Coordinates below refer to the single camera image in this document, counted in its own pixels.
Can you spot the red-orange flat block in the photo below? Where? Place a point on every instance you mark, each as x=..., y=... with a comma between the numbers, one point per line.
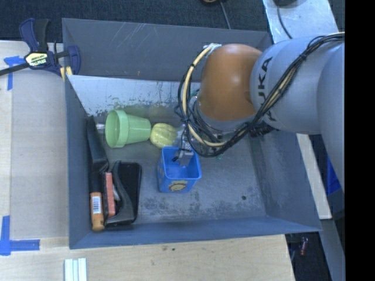
x=109, y=195

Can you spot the blue square cup yellow print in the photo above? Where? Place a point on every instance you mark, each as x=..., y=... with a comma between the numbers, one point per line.
x=175, y=183

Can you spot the green plastic cup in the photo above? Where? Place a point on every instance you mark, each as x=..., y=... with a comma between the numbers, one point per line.
x=132, y=129

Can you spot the black cylinder on white bracket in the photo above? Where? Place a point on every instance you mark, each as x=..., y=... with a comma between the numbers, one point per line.
x=175, y=157

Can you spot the grey metal bin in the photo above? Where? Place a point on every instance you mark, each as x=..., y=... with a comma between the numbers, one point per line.
x=222, y=198

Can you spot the pale wood flat board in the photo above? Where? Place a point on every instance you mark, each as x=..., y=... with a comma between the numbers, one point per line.
x=38, y=157

